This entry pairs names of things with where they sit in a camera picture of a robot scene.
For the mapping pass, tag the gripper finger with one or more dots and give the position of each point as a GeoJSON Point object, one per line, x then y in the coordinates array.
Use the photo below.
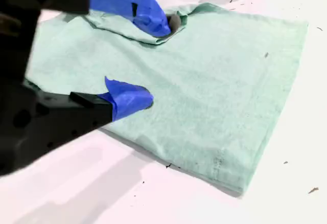
{"type": "Point", "coordinates": [127, 1]}
{"type": "Point", "coordinates": [127, 101]}

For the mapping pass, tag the pale green T-shirt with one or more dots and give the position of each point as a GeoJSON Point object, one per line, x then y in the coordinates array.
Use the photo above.
{"type": "Point", "coordinates": [204, 93]}

